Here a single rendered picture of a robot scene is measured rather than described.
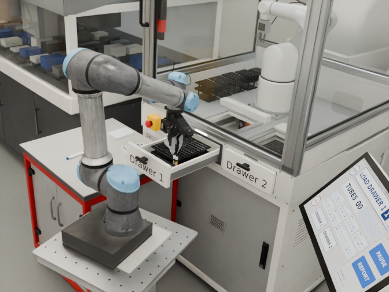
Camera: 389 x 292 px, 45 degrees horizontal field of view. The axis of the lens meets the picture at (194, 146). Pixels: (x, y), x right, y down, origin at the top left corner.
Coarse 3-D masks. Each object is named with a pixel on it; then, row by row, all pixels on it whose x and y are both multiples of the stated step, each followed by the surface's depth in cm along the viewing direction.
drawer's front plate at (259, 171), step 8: (224, 152) 215; (232, 152) 211; (224, 160) 216; (232, 160) 212; (240, 160) 208; (248, 160) 205; (224, 168) 218; (232, 168) 214; (240, 168) 210; (256, 168) 202; (264, 168) 199; (240, 176) 211; (248, 176) 208; (256, 176) 204; (264, 176) 201; (272, 176) 197; (256, 184) 205; (272, 184) 199; (272, 192) 201
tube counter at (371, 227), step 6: (354, 204) 147; (360, 204) 145; (366, 204) 143; (354, 210) 145; (360, 210) 143; (366, 210) 141; (360, 216) 141; (366, 216) 139; (372, 216) 137; (366, 222) 138; (372, 222) 136; (366, 228) 136; (372, 228) 134; (378, 228) 133; (372, 234) 133; (378, 234) 131; (372, 240) 131
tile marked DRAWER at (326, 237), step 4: (328, 228) 149; (320, 232) 151; (324, 232) 149; (328, 232) 148; (320, 236) 149; (324, 236) 148; (328, 236) 146; (332, 236) 145; (320, 240) 148; (324, 240) 147; (328, 240) 145; (332, 240) 144; (324, 244) 145; (328, 244) 144; (332, 244) 143; (336, 244) 141; (324, 248) 144; (328, 248) 143; (332, 248) 142
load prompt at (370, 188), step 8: (360, 176) 153; (368, 176) 150; (360, 184) 151; (368, 184) 148; (376, 184) 145; (368, 192) 145; (376, 192) 143; (376, 200) 140; (384, 200) 138; (376, 208) 138; (384, 208) 136; (384, 216) 134; (384, 224) 132
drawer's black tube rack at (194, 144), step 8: (160, 144) 219; (184, 144) 222; (192, 144) 221; (200, 144) 222; (152, 152) 218; (168, 152) 214; (184, 152) 214; (192, 152) 214; (200, 152) 221; (168, 160) 212; (184, 160) 213
